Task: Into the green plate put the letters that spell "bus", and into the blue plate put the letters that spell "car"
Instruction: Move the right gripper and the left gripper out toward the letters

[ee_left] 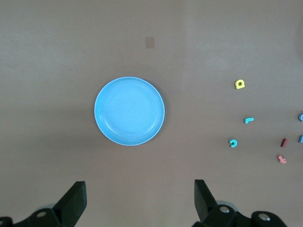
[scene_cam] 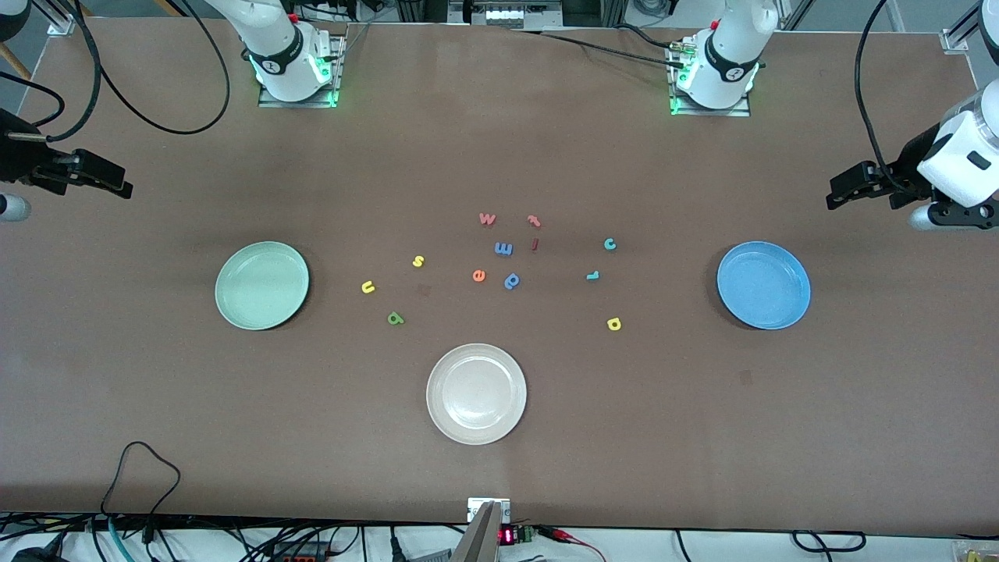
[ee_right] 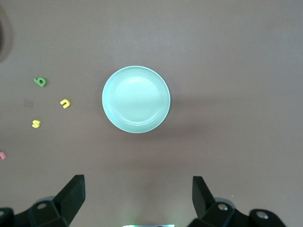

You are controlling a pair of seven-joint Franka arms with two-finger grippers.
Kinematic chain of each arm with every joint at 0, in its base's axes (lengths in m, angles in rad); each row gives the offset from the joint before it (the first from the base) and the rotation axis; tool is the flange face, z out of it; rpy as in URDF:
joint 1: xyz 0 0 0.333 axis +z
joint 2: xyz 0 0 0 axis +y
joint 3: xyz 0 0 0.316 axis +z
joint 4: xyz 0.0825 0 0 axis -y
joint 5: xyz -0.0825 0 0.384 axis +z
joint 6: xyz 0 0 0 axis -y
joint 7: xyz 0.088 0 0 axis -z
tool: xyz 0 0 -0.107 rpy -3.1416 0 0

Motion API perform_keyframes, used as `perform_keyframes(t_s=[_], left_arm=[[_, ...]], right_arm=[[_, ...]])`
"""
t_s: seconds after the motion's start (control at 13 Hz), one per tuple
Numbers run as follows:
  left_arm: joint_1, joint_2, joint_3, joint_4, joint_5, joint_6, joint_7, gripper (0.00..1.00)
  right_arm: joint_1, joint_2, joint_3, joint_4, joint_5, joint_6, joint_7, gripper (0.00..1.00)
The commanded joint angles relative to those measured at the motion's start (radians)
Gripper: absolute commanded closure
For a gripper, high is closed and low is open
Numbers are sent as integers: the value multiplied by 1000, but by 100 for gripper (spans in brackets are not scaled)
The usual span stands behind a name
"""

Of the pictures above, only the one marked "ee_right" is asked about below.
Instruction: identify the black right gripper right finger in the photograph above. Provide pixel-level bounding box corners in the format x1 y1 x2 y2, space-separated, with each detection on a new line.
189 175 288 227

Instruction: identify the pale green round plate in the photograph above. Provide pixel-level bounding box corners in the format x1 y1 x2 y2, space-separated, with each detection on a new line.
101 65 171 134

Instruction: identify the green foam letter b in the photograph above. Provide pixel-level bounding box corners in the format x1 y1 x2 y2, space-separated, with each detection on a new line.
33 77 47 87

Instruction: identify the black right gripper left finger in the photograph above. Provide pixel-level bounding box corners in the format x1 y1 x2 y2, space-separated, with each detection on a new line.
0 174 86 227

